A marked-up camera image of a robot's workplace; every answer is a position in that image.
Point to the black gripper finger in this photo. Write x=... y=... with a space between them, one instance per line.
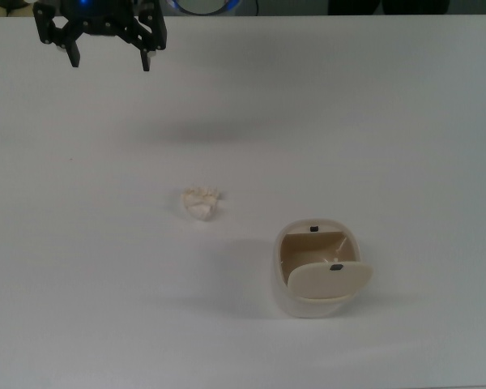
x=156 y=28
x=73 y=50

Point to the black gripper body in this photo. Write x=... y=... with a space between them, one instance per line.
x=101 y=20

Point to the white paper trash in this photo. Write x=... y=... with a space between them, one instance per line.
x=200 y=204

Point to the small cream trash bin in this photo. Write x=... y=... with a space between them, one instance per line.
x=281 y=291

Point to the cream swing bin lid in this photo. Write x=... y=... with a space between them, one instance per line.
x=328 y=283

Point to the dark furniture behind table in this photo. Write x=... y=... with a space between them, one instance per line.
x=389 y=5

